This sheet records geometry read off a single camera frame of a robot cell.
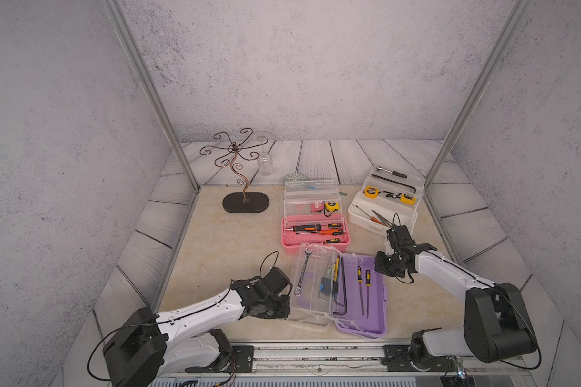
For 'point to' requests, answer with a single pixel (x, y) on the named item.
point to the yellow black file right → (368, 285)
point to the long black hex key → (395, 182)
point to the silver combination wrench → (298, 289)
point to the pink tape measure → (316, 207)
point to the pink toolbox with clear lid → (313, 214)
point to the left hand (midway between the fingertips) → (292, 315)
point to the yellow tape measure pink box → (332, 207)
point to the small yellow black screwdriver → (334, 240)
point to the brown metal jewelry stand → (240, 202)
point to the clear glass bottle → (265, 162)
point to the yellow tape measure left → (371, 192)
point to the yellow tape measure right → (407, 199)
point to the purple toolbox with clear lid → (340, 289)
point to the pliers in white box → (386, 222)
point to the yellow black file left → (361, 280)
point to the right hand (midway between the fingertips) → (378, 266)
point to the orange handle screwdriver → (325, 232)
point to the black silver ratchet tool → (379, 168)
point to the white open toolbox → (389, 197)
